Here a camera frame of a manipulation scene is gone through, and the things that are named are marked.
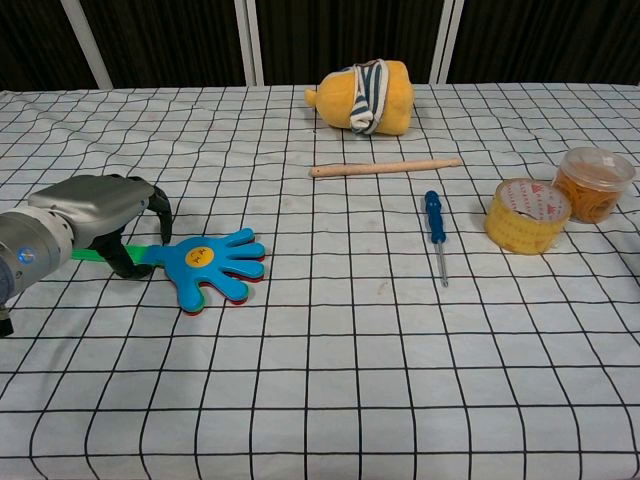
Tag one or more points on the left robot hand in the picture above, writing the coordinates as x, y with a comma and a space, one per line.
95, 202

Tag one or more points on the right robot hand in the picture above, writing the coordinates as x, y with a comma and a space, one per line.
634, 265

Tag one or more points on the blue hand-shaped clapper toy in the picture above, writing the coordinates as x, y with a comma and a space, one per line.
210, 260

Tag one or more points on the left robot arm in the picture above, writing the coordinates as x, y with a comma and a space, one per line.
25, 252

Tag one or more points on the clear jar of rubber bands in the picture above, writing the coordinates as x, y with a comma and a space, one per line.
592, 185

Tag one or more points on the yellow tape roll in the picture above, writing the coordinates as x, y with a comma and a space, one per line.
526, 216

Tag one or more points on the wooden stick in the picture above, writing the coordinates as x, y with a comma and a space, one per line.
385, 167

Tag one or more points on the white black grid tablecloth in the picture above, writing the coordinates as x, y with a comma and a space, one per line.
320, 360

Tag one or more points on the yellow plush toy striped scarf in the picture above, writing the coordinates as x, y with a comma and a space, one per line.
367, 97

